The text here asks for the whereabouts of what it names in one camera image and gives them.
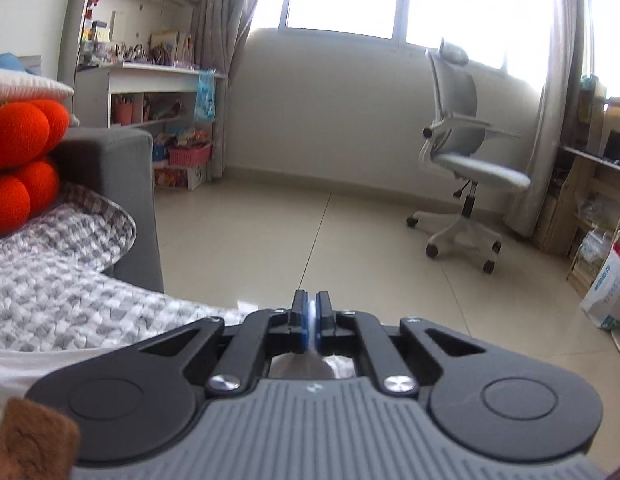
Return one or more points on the white pants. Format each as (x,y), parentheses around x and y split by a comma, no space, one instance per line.
(20,375)

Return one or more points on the white cardboard box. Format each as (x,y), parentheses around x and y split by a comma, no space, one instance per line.
(610,290)

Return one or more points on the blue soft toy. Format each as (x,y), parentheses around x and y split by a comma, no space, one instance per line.
(5,62)

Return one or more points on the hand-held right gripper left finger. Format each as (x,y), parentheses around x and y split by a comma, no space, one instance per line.
(303,330)

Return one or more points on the orange pumpkin cushion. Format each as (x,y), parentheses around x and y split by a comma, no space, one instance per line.
(20,130)

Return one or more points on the white pillow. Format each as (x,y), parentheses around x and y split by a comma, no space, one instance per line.
(25,87)

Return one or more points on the wooden shelf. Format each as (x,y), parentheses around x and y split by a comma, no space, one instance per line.
(585,185)

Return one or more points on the narrow window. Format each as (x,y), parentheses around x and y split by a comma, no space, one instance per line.
(610,35)

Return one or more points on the grey checked quilt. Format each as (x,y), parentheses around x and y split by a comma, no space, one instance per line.
(65,270)

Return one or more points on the grey sofa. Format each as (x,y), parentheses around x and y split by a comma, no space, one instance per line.
(125,170)

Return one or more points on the blue hanging bag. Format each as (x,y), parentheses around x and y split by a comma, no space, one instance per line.
(205,95)

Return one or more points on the white shelf desk unit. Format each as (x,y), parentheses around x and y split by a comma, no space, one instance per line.
(140,75)

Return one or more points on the grey patterned curtain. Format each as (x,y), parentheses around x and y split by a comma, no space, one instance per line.
(550,110)
(225,35)

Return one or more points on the white office chair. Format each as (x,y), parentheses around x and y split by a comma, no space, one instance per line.
(470,165)

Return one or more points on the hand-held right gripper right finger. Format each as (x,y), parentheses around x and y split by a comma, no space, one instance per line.
(320,330)

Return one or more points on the pink basket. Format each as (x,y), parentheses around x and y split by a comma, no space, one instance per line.
(190,155)

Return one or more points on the brown fuzzy cloth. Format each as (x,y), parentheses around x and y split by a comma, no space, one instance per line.
(35,440)

